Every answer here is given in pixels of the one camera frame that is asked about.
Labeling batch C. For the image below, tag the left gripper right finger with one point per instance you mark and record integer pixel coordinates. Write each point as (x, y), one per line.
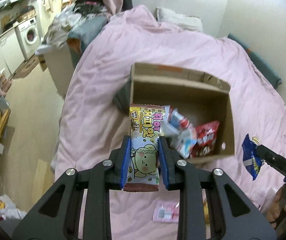
(166, 164)

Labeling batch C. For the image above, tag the white blue snack bag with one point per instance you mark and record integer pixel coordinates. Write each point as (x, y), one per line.
(179, 131)

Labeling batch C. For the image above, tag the teal bed bolster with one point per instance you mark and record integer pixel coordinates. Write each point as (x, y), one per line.
(266, 70)

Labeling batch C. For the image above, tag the clothes pile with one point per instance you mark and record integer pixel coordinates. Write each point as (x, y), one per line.
(70, 18)

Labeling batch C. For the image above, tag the blue snack packet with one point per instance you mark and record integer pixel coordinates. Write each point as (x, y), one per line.
(251, 161)

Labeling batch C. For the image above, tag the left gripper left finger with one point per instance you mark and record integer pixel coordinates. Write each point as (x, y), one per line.
(125, 152)

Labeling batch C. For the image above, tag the bear cartoon snack packet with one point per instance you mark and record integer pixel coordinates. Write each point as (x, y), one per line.
(143, 173)

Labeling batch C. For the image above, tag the cardboard box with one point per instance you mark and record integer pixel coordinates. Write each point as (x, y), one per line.
(199, 96)

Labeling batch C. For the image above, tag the pink small packet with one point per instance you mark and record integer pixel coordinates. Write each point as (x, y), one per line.
(166, 212)

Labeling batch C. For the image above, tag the red snack bag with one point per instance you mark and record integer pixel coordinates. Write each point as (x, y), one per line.
(206, 138)

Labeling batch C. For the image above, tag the white pillow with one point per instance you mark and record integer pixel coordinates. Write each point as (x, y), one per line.
(191, 23)

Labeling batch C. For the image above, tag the white washing machine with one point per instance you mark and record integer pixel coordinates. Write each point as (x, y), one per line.
(28, 37)

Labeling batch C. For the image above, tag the pink bed duvet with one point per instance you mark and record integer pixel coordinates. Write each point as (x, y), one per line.
(92, 126)

